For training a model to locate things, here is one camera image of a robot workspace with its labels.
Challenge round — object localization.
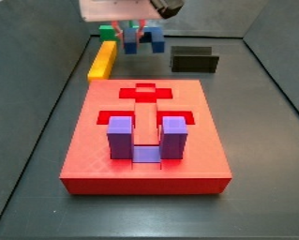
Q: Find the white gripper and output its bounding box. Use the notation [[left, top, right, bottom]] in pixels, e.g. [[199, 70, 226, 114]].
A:
[[79, 0, 160, 39]]

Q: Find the blue U-shaped block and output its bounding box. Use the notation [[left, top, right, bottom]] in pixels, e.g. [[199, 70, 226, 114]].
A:
[[123, 27, 166, 54]]

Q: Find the red base fixture block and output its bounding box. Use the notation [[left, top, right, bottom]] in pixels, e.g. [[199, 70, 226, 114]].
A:
[[60, 80, 231, 195]]

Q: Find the green stepped arch block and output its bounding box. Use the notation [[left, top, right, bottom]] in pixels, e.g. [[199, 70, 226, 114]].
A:
[[99, 22, 139, 42]]

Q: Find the yellow long bar block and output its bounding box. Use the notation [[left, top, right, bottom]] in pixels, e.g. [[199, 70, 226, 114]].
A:
[[88, 41, 117, 83]]

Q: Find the purple U-shaped block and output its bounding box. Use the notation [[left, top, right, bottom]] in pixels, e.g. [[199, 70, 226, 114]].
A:
[[107, 116, 188, 163]]

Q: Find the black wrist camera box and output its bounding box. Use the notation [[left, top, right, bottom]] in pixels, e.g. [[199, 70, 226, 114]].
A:
[[150, 0, 184, 19]]

